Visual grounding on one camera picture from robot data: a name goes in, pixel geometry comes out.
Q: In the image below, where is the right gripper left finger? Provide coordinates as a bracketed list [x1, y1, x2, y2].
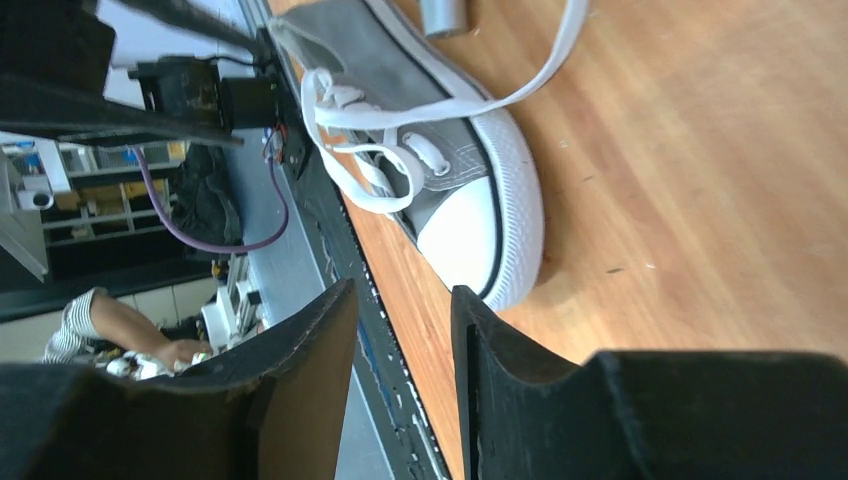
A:
[1, 279, 359, 479]

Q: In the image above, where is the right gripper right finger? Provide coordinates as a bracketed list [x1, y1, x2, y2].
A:
[451, 286, 847, 479]

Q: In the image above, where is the white shoelace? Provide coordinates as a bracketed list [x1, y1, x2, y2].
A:
[300, 1, 589, 214]

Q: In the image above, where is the grey canvas sneaker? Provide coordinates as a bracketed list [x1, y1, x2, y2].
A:
[267, 1, 544, 311]

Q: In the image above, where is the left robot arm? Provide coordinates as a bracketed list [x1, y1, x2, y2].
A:
[1, 1, 280, 148]

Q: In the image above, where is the bystander striped sleeve forearm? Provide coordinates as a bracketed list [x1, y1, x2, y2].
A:
[42, 287, 176, 367]

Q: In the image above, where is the bystander hand with ring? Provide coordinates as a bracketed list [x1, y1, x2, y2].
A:
[153, 339, 212, 372]

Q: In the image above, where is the silver microphone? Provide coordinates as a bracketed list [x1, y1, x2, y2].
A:
[419, 0, 469, 38]

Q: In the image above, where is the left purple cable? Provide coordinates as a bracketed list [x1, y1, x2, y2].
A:
[132, 129, 291, 256]

